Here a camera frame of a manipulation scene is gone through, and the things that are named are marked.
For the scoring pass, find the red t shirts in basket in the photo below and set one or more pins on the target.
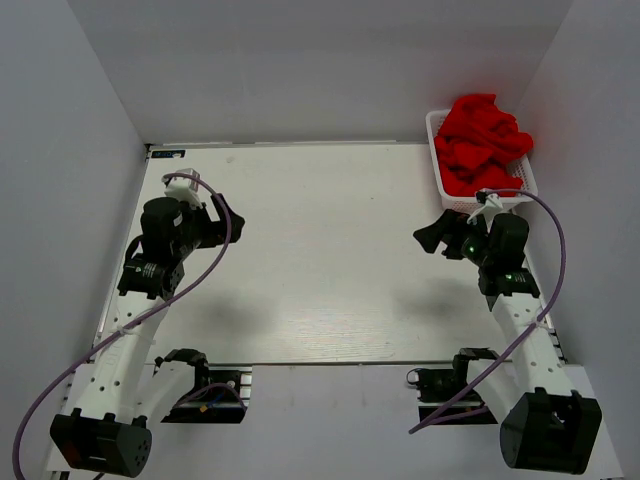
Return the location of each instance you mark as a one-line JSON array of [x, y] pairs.
[[476, 143]]

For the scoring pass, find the blue label sticker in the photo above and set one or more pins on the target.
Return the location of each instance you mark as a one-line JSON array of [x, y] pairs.
[[168, 154]]

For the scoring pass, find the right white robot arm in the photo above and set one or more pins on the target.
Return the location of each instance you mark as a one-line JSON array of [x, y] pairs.
[[546, 424]]

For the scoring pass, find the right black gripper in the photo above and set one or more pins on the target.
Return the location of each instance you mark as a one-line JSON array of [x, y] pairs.
[[450, 227]]

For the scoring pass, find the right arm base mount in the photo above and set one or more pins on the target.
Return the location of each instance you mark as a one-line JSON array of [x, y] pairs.
[[434, 386]]

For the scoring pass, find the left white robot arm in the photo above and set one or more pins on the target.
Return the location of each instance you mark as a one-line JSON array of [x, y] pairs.
[[108, 430]]

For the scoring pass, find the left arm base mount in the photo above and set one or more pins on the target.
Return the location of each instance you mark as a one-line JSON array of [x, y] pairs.
[[218, 394]]

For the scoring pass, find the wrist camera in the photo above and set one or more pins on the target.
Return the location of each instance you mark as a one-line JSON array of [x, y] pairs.
[[490, 205], [183, 189]]

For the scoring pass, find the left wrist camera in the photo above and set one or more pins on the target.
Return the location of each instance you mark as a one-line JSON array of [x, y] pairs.
[[183, 189]]

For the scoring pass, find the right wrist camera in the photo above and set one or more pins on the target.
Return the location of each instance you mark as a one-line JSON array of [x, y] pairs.
[[490, 205]]

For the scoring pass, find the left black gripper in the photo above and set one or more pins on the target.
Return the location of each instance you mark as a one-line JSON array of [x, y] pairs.
[[216, 232]]

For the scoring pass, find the white plastic basket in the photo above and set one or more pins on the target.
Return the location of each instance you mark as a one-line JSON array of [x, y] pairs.
[[519, 168]]

